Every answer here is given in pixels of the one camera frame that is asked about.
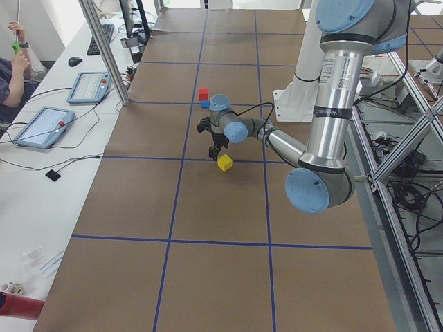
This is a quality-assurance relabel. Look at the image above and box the red fire extinguisher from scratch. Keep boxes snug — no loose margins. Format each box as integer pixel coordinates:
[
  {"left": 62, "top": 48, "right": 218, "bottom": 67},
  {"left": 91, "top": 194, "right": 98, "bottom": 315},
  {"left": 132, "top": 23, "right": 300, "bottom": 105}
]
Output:
[{"left": 1, "top": 292, "right": 45, "bottom": 320}]

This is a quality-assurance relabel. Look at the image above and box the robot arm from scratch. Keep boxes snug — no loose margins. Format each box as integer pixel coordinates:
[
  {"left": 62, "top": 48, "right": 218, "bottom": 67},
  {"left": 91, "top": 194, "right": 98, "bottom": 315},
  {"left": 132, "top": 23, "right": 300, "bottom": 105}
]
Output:
[{"left": 197, "top": 1, "right": 413, "bottom": 213}]

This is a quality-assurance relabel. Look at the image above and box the near teach pendant tablet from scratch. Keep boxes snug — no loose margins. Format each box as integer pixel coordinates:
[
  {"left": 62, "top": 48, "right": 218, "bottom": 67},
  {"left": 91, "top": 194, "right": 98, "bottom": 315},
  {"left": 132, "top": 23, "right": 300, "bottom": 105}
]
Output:
[{"left": 13, "top": 107, "right": 75, "bottom": 149}]

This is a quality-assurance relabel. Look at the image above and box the person in dark shirt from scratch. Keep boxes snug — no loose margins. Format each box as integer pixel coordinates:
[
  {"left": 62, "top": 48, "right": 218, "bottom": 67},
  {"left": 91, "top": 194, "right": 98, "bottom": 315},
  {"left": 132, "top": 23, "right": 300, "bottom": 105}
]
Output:
[{"left": 1, "top": 21, "right": 31, "bottom": 124}]

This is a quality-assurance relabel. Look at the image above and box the black keyboard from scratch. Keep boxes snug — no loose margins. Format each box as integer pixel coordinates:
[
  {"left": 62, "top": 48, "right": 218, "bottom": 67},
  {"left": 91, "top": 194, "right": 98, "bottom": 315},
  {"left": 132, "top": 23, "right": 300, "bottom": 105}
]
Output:
[{"left": 86, "top": 24, "right": 115, "bottom": 57}]

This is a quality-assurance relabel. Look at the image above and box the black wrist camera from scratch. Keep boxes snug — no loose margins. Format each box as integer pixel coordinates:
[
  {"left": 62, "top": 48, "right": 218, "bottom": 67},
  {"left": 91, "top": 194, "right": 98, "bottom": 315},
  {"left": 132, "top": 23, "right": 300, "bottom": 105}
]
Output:
[{"left": 197, "top": 117, "right": 213, "bottom": 133}]

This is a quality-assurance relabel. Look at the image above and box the black computer mouse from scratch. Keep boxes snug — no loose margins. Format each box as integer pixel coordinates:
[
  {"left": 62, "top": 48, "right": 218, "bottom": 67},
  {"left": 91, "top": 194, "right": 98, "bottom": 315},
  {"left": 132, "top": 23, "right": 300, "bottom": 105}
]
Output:
[{"left": 68, "top": 57, "right": 83, "bottom": 67}]

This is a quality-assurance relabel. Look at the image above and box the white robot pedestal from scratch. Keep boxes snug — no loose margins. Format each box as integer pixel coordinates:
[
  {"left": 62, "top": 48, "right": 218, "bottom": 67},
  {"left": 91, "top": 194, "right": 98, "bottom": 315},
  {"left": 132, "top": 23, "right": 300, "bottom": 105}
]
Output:
[{"left": 273, "top": 1, "right": 324, "bottom": 122}]

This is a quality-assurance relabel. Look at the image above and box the black computer monitor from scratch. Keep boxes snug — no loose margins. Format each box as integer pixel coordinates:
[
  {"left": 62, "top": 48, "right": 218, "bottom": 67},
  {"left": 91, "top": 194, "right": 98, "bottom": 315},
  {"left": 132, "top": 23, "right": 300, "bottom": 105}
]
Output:
[{"left": 119, "top": 0, "right": 151, "bottom": 45}]

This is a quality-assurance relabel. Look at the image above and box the aluminium frame post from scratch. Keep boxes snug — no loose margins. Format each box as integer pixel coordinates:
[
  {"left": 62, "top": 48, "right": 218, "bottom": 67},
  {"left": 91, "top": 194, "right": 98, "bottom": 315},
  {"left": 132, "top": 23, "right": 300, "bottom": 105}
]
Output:
[{"left": 78, "top": 0, "right": 129, "bottom": 106}]

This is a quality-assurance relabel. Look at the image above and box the small black square pad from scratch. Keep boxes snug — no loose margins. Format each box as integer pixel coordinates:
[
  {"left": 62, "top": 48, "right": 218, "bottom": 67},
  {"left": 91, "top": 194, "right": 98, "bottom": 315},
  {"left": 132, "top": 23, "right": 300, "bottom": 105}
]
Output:
[{"left": 45, "top": 169, "right": 61, "bottom": 182}]

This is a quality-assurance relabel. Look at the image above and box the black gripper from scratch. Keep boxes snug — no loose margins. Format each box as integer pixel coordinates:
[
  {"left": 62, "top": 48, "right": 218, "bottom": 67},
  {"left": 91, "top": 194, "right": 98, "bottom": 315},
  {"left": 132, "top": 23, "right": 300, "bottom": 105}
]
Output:
[{"left": 208, "top": 133, "right": 229, "bottom": 160}]

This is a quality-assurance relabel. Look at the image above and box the far teach pendant tablet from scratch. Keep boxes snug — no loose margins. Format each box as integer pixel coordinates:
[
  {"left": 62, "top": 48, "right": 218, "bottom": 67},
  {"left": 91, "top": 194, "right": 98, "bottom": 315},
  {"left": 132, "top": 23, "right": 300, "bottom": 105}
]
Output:
[{"left": 66, "top": 72, "right": 111, "bottom": 104}]

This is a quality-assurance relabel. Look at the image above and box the yellow foam cube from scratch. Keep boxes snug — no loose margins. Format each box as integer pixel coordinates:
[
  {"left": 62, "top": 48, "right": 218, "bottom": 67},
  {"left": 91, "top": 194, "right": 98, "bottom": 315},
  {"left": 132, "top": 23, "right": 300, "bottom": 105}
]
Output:
[{"left": 217, "top": 154, "right": 233, "bottom": 172}]

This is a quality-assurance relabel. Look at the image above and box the teach pendant tablet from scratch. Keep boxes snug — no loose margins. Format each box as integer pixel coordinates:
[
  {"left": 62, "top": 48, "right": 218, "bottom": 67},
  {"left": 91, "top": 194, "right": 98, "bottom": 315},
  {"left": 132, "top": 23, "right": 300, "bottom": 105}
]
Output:
[
  {"left": 13, "top": 107, "right": 75, "bottom": 149},
  {"left": 66, "top": 72, "right": 111, "bottom": 104}
]

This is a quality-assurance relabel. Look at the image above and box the red foam cube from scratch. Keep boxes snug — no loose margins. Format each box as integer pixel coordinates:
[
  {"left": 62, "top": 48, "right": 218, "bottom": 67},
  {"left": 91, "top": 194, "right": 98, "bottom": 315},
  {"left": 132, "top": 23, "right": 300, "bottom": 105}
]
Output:
[{"left": 198, "top": 87, "right": 209, "bottom": 102}]

